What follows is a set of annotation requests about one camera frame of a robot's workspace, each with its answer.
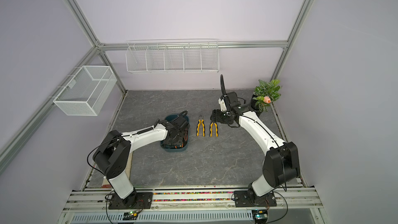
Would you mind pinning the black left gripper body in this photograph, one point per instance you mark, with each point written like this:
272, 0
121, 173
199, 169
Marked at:
178, 140

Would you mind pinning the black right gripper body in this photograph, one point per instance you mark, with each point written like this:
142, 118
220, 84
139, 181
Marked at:
221, 116

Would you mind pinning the large yellow black pliers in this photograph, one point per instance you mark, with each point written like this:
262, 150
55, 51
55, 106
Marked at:
213, 129

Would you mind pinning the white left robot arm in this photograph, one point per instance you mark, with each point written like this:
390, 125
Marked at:
112, 155

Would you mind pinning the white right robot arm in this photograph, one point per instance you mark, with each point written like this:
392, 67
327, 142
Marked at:
281, 159

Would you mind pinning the teal plastic storage box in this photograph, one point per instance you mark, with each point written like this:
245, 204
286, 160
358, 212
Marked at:
178, 119

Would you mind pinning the black vase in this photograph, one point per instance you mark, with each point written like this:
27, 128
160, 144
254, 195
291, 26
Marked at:
254, 106

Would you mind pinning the green plant with pink flower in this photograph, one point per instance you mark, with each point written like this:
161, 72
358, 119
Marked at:
266, 93

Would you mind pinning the white wire wall shelf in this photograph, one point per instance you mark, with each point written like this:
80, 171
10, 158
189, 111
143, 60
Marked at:
172, 56

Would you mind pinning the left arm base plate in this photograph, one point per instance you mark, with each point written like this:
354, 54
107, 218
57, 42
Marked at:
136, 200

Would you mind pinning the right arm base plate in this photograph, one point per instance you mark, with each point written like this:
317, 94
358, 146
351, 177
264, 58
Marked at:
247, 198

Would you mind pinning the white mesh wall basket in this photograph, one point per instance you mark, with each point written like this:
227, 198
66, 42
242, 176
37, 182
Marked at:
87, 91

